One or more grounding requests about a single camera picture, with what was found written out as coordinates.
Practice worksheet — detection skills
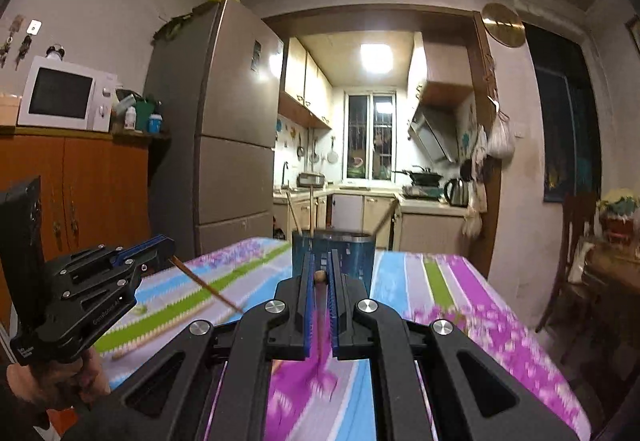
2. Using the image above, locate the person's left hand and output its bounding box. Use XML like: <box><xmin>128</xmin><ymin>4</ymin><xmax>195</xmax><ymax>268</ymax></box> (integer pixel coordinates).
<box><xmin>6</xmin><ymin>348</ymin><xmax>111</xmax><ymax>411</ymax></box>

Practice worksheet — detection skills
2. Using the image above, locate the blue utensil holder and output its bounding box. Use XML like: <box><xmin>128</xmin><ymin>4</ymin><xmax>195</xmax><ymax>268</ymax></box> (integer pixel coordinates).
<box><xmin>290</xmin><ymin>229</ymin><xmax>378</xmax><ymax>298</ymax></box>

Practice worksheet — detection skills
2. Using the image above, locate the floral striped tablecloth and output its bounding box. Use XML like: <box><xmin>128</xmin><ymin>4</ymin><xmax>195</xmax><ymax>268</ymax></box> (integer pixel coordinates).
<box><xmin>96</xmin><ymin>237</ymin><xmax>591</xmax><ymax>440</ymax></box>

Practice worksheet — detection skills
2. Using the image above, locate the wooden chair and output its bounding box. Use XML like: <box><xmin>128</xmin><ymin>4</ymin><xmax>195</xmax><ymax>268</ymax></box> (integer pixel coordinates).
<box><xmin>535</xmin><ymin>192</ymin><xmax>598</xmax><ymax>333</ymax></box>

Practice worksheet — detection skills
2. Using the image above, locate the chopstick in holder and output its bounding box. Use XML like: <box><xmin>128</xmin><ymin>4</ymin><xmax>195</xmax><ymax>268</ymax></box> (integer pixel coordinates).
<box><xmin>286</xmin><ymin>192</ymin><xmax>302</xmax><ymax>234</ymax></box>

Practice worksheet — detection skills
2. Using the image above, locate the light wooden chopstick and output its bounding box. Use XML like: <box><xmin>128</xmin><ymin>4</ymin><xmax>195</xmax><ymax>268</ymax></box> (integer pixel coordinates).
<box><xmin>314</xmin><ymin>270</ymin><xmax>328</xmax><ymax>324</ymax></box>

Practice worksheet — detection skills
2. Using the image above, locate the white microwave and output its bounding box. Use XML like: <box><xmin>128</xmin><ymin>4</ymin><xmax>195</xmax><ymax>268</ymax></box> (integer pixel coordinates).
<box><xmin>17</xmin><ymin>56</ymin><xmax>118</xmax><ymax>132</ymax></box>

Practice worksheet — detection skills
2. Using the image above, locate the white plastic bag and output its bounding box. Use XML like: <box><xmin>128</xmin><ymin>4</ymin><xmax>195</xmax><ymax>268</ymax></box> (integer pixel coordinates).
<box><xmin>487</xmin><ymin>110</ymin><xmax>515</xmax><ymax>160</ymax></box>

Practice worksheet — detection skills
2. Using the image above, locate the electric kettle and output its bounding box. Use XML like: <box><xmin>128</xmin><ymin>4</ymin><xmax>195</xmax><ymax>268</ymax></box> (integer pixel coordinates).
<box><xmin>442</xmin><ymin>178</ymin><xmax>470</xmax><ymax>208</ymax></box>

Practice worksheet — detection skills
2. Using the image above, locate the brown refrigerator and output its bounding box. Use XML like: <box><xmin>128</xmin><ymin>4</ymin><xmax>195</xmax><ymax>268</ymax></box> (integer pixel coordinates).
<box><xmin>143</xmin><ymin>0</ymin><xmax>283</xmax><ymax>260</ymax></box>

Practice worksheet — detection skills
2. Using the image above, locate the dark wooden chopstick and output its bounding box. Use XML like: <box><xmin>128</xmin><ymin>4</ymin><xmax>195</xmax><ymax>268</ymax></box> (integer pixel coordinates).
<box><xmin>171</xmin><ymin>256</ymin><xmax>243</xmax><ymax>314</ymax></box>

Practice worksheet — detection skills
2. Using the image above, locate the range hood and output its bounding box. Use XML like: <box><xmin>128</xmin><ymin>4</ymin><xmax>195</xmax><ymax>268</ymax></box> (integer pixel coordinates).
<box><xmin>409</xmin><ymin>105</ymin><xmax>459</xmax><ymax>164</ymax></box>

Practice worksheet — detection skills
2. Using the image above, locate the orange wooden cabinet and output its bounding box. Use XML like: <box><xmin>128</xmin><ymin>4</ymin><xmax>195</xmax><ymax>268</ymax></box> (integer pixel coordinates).
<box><xmin>0</xmin><ymin>124</ymin><xmax>153</xmax><ymax>322</ymax></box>

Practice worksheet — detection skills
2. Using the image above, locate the black wok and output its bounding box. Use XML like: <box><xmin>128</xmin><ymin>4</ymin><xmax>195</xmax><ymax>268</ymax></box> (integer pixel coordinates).
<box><xmin>394</xmin><ymin>168</ymin><xmax>442</xmax><ymax>186</ymax></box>

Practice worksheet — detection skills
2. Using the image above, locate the kitchen window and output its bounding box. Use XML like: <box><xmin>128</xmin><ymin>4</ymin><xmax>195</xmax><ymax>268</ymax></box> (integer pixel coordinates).
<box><xmin>343</xmin><ymin>91</ymin><xmax>397</xmax><ymax>183</ymax></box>

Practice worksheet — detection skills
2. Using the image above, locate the gold round wall clock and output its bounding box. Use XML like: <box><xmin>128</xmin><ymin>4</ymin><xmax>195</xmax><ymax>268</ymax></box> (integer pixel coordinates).
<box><xmin>480</xmin><ymin>3</ymin><xmax>526</xmax><ymax>49</ymax></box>

